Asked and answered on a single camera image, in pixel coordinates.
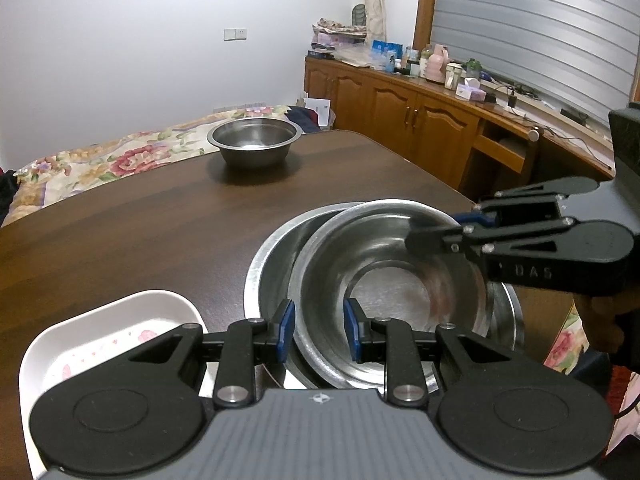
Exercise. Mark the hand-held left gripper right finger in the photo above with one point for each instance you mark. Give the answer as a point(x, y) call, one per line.
point(352, 329)

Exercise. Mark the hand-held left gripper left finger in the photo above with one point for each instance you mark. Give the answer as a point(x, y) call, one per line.
point(286, 329)

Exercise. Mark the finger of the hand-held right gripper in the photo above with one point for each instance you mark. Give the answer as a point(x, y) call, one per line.
point(525, 200)
point(500, 242)

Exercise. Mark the large steel bowl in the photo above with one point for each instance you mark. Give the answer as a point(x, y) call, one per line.
point(272, 270)

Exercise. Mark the medium steel bowl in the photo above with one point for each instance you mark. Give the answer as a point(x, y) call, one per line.
point(400, 240)

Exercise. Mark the large white floral plate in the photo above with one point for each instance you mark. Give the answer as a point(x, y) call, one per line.
point(105, 320)

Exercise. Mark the person's right hand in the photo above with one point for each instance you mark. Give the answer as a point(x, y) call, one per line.
point(600, 322)

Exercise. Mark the purple tissue box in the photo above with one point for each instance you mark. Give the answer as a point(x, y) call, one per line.
point(471, 92)

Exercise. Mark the green-lidded bottle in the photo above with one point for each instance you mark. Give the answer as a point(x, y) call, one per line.
point(473, 69)

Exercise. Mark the white cup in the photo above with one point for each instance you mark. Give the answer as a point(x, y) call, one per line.
point(453, 76)

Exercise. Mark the wooden cabinet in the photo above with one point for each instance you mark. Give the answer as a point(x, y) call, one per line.
point(400, 105)

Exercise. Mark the pink thermos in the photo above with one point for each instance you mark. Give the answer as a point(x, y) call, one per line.
point(435, 65)

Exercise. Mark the grey window blind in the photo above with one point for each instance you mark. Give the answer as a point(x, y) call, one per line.
point(540, 25)

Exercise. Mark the small steel bowl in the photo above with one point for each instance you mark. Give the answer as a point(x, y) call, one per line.
point(255, 140)

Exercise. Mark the blue box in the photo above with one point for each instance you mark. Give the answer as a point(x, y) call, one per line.
point(386, 55)

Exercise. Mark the white paper bag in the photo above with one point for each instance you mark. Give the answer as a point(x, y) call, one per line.
point(319, 112)

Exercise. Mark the floral blanket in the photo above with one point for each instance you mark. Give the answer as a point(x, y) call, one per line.
point(125, 155)

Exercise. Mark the dark clothing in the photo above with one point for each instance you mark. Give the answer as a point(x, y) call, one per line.
point(7, 192)

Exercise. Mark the wooden window frame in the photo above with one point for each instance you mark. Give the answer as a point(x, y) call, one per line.
point(425, 5)

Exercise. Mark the white wall switch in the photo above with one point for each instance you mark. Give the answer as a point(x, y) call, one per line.
point(235, 34)

